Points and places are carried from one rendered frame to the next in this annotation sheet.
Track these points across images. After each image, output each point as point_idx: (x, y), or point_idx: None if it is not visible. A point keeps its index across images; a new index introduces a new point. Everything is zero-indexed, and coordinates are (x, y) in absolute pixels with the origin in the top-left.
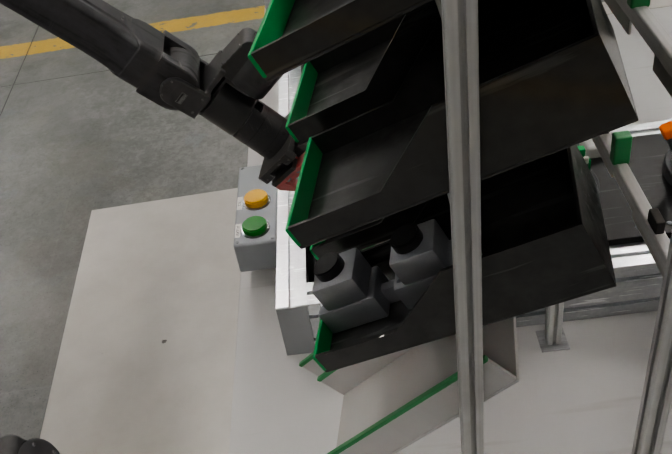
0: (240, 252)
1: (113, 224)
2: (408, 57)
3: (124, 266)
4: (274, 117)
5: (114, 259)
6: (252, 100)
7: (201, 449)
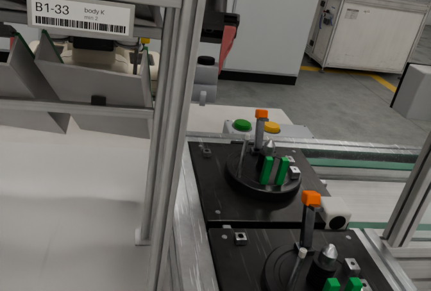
0: (224, 126)
1: (270, 115)
2: None
3: (236, 117)
4: None
5: (242, 115)
6: None
7: (94, 138)
